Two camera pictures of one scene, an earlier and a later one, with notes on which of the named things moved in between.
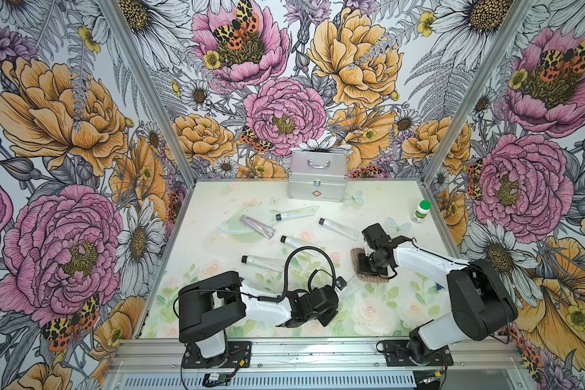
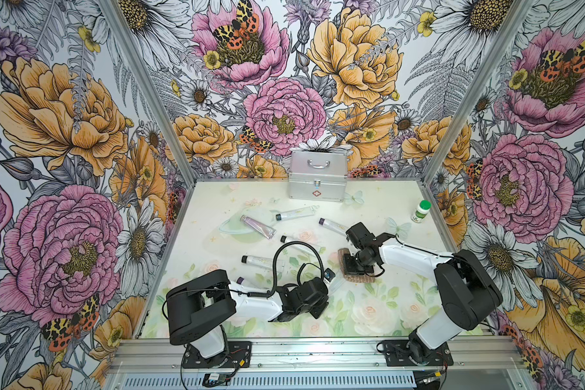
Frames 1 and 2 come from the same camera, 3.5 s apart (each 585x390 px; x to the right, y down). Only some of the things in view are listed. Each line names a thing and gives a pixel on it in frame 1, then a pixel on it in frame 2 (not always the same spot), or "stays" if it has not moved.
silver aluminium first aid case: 318,175 stays
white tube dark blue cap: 340,283 -> 328,276
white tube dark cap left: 268,263 stays
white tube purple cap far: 339,228 stays
